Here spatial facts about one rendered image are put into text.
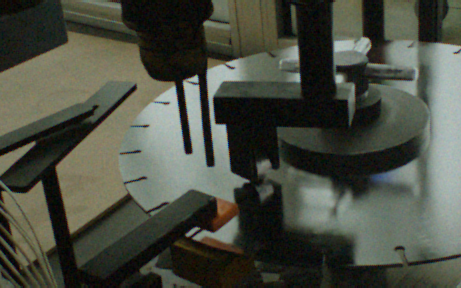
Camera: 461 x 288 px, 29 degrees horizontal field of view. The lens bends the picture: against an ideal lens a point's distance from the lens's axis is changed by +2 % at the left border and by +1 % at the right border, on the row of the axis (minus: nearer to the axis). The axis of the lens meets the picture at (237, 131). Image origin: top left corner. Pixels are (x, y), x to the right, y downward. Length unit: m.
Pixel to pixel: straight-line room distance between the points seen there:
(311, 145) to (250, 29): 0.68
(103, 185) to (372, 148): 0.47
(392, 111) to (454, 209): 0.11
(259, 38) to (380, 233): 0.77
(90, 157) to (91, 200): 0.10
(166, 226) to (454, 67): 0.32
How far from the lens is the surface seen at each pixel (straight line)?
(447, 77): 0.70
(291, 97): 0.53
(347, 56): 0.61
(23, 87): 1.29
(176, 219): 0.48
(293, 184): 0.56
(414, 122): 0.61
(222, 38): 1.30
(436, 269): 0.65
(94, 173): 1.02
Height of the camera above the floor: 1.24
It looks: 27 degrees down
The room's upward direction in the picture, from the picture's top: 6 degrees counter-clockwise
